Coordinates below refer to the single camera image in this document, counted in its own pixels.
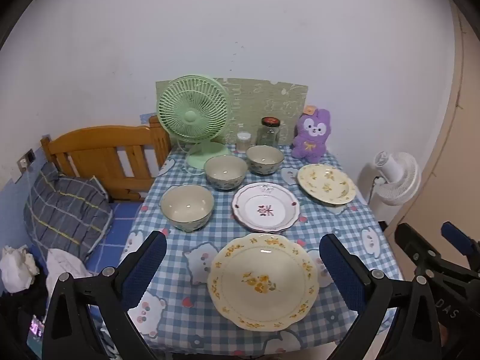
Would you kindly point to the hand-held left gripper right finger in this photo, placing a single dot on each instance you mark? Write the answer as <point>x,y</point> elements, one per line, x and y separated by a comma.
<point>341,273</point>

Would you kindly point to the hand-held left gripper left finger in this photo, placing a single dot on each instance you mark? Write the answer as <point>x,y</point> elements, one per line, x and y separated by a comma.
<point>144,266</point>

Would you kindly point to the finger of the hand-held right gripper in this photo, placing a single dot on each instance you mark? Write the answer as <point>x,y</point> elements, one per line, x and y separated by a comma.
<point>416,245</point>
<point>455,237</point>

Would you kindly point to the cream floral ceramic bowl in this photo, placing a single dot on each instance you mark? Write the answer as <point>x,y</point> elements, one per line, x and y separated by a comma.
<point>225,170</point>
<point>187,204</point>
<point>264,157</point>

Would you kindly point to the yellow floral plate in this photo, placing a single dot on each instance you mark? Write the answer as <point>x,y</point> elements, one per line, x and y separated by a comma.
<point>262,266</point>
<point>326,183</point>

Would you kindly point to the white plate with red rim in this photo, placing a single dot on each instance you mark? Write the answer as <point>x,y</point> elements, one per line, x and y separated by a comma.
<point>277,198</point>

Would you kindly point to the blue checked bedsheet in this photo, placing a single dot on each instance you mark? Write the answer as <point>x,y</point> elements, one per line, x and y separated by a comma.
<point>116,228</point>

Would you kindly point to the blue white checked tablecloth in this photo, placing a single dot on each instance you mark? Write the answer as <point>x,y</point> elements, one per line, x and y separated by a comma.
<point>337,217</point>

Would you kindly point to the white standing fan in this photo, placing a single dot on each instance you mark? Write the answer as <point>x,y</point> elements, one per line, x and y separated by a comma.
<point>397,180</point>

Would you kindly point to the grey plaid pillow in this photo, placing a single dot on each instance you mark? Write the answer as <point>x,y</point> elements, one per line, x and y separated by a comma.
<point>63,210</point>

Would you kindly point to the beige door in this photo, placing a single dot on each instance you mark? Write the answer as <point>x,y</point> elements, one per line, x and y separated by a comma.
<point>465,120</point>

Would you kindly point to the white crumpled cloth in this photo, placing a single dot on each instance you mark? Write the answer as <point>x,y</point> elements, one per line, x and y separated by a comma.
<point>15,266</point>

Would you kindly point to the purple plush bunny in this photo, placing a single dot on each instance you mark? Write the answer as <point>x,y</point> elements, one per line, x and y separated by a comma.
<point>311,146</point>

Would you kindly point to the black cloth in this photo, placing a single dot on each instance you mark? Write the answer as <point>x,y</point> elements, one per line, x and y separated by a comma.
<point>15,307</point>

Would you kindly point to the glass jar with red lid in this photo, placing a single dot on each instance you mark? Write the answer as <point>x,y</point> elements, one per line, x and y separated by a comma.
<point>269,135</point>

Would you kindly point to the green desk fan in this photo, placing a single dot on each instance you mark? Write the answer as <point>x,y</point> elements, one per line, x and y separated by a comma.
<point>193,116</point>

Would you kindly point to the clear toothpick container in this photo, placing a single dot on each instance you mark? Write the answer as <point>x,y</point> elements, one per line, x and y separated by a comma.
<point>243,142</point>

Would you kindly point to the white wall socket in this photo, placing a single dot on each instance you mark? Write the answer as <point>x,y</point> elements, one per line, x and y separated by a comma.
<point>22,162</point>

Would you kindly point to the dark wall switch plate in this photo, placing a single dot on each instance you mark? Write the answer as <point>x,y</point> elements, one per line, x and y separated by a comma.
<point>29,154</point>

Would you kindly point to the green patterned wall sheet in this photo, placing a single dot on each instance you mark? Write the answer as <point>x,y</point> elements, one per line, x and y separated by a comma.
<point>262,97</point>

